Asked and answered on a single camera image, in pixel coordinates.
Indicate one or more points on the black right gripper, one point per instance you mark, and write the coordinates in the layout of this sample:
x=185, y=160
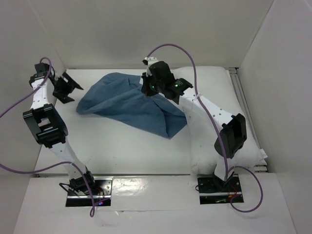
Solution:
x=147, y=88

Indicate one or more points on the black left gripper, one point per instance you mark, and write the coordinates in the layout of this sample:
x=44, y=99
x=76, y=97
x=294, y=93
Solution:
x=68, y=88

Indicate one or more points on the blue pillowcase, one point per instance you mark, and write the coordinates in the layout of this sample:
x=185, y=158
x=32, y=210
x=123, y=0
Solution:
x=118, y=96

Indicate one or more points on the white pillow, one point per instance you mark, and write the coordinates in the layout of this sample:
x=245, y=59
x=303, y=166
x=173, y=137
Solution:
x=214, y=83

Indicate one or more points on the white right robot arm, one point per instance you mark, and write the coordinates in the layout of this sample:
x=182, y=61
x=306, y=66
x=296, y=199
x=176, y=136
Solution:
x=231, y=130

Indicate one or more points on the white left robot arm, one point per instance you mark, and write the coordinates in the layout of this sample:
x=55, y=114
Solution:
x=49, y=129

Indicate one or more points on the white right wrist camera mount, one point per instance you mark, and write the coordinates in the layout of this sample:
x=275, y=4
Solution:
x=148, y=62

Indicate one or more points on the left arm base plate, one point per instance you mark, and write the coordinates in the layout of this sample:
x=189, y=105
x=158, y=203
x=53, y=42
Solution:
x=101, y=192

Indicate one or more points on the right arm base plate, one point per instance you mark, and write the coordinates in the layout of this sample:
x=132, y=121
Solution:
x=212, y=191

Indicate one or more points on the aluminium frame rail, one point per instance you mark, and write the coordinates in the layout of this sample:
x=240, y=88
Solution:
x=233, y=73

